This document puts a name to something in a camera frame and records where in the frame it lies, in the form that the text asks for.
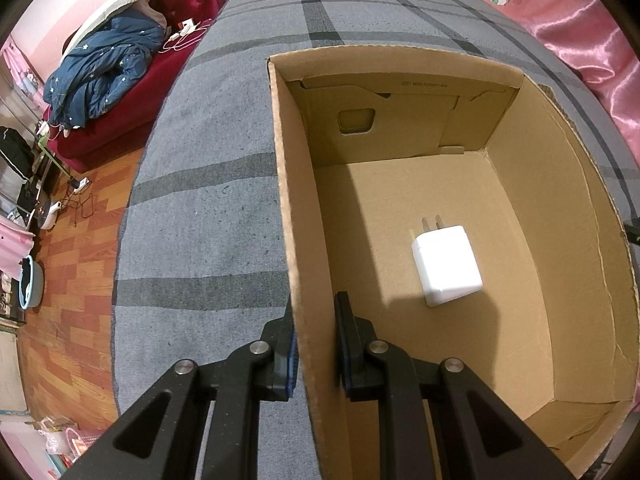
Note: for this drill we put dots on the red sofa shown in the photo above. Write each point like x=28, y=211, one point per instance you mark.
x=130, y=110

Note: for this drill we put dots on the large white charger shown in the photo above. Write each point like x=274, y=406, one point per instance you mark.
x=445, y=265

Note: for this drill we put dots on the white kettle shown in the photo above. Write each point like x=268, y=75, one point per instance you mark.
x=50, y=217

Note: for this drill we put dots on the pink printed cloth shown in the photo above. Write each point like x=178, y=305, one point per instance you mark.
x=15, y=247

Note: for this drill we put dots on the white power strip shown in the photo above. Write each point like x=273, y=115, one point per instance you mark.
x=79, y=183

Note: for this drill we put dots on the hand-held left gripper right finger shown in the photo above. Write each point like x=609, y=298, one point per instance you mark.
x=345, y=340

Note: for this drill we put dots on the brown cloth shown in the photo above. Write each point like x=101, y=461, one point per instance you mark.
x=152, y=12

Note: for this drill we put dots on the cardboard box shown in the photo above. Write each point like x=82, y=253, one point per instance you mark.
x=380, y=220

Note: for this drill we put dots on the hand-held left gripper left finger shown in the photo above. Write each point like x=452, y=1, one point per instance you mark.
x=291, y=360

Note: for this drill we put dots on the blue star-print quilt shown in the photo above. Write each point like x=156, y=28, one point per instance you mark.
x=100, y=70

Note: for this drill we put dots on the pink plastic bag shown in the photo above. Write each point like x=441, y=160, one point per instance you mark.
x=57, y=440

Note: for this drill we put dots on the teal basin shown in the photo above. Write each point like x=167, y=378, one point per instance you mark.
x=27, y=300

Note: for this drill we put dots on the pink satin curtain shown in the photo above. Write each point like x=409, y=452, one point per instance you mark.
x=575, y=25

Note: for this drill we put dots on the white pillow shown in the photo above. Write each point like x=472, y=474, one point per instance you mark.
x=107, y=10

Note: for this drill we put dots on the grey plaid blanket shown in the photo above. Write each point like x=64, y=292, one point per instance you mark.
x=200, y=210

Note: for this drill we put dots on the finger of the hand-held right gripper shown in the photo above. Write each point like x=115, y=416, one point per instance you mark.
x=633, y=232

